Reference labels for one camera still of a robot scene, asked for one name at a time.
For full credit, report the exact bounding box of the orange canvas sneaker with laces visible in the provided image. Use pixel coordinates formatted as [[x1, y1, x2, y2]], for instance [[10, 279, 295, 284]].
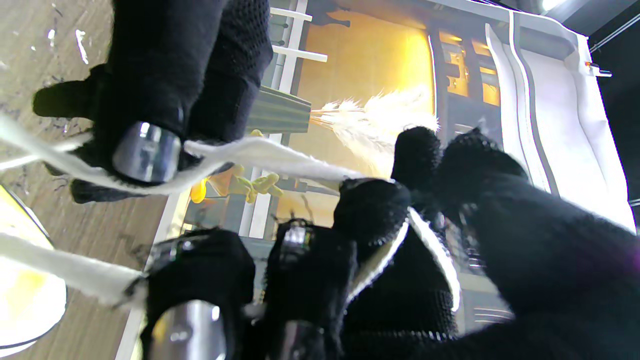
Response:
[[0, 182, 68, 351]]

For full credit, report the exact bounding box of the yellow cactus ornament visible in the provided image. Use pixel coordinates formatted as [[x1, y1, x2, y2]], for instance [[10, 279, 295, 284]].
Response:
[[207, 129, 283, 203]]

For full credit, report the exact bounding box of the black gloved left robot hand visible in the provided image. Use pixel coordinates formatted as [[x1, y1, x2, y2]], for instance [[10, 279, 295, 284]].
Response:
[[32, 0, 275, 205]]

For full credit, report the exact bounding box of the short white slat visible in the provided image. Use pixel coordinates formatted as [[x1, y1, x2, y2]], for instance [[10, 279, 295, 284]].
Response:
[[270, 7, 313, 22]]

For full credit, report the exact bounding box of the dark green ribbed vase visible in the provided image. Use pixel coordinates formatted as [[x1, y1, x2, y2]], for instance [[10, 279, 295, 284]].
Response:
[[247, 85, 312, 135]]

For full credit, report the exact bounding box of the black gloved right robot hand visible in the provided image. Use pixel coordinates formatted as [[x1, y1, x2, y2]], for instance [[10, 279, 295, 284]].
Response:
[[140, 126, 640, 360]]

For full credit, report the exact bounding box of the long white shoelace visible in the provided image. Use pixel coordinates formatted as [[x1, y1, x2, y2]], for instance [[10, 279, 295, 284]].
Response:
[[0, 112, 463, 313]]

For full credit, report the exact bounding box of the long white slat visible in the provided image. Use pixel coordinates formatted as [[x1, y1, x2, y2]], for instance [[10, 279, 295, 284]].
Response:
[[272, 45, 328, 63]]

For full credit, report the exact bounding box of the white pampas grass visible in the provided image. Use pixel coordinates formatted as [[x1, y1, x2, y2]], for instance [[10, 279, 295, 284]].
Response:
[[310, 85, 441, 173]]

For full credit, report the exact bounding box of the yellow oval fruit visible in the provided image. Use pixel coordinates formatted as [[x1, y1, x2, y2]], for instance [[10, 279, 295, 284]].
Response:
[[190, 177, 208, 204]]

